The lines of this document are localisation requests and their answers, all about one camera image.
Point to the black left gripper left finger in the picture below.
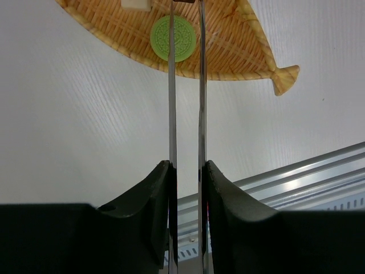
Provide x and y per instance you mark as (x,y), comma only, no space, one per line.
(126,235)

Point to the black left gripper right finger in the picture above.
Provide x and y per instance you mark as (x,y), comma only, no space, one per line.
(248,236)

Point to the steel serving tongs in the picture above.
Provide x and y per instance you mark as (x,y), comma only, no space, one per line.
(203,238)

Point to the green macaron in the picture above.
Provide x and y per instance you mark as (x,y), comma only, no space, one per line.
(184,38)

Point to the white snack piece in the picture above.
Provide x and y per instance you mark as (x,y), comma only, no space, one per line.
(136,5)

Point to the woven fish-shaped basket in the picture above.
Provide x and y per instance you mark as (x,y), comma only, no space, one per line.
(236,45)

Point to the brown chocolate square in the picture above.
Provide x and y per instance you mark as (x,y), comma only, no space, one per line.
(185,1)

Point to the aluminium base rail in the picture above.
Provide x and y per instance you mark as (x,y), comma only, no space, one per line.
(332,181)

